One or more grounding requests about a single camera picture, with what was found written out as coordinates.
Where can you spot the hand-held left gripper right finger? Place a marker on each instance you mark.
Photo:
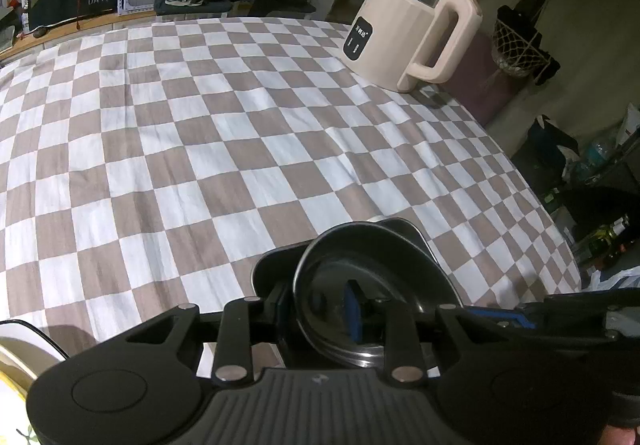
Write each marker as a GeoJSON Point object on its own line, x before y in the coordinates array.
{"type": "Point", "coordinates": [353, 310]}

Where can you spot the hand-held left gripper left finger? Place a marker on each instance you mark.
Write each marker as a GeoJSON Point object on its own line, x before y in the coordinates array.
{"type": "Point", "coordinates": [277, 307]}

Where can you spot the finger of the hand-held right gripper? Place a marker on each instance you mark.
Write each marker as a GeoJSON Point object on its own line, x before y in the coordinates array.
{"type": "Point", "coordinates": [500, 317]}

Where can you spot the round steel bowl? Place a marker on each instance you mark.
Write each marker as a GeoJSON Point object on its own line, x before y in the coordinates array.
{"type": "Point", "coordinates": [400, 265]}

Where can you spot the white dark-rimmed bowl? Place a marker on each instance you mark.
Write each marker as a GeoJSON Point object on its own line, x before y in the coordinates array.
{"type": "Point", "coordinates": [22, 334]}

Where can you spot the lemon print yellow-rimmed bowl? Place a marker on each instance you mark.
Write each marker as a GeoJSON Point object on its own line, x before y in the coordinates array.
{"type": "Point", "coordinates": [10, 410]}

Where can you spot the white plastic bag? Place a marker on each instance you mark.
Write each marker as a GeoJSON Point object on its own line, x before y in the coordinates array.
{"type": "Point", "coordinates": [615, 277]}

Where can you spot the green glass bottle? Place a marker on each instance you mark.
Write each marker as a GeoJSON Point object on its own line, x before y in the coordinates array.
{"type": "Point", "coordinates": [607, 237]}

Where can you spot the brown white checkered tablecloth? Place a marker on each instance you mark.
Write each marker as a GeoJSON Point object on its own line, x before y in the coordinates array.
{"type": "Point", "coordinates": [200, 150]}

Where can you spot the purple cushion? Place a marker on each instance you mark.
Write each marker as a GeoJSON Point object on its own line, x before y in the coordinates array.
{"type": "Point", "coordinates": [480, 75]}

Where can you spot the black net basket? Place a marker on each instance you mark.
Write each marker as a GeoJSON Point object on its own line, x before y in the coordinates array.
{"type": "Point", "coordinates": [525, 45]}

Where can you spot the cream electric kettle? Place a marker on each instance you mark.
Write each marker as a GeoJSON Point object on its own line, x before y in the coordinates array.
{"type": "Point", "coordinates": [395, 35]}

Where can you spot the low wooden-topped bench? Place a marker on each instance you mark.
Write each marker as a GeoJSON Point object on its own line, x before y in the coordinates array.
{"type": "Point", "coordinates": [75, 32]}

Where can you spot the black bulb-shaped object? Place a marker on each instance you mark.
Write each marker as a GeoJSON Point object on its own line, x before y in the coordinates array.
{"type": "Point", "coordinates": [41, 30]}

